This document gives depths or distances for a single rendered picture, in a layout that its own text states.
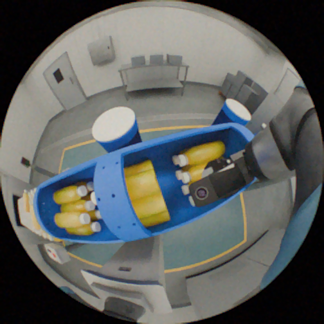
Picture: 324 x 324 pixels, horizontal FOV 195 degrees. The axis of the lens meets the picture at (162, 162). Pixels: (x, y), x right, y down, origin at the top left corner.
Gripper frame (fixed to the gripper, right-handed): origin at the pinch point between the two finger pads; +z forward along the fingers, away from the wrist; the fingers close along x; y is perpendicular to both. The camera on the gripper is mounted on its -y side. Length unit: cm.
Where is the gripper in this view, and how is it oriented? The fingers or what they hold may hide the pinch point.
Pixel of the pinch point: (204, 184)
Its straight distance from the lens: 32.0
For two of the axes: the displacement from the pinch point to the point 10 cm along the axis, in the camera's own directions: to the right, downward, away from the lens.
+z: -0.2, 3.7, 9.3
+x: -3.2, -8.8, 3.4
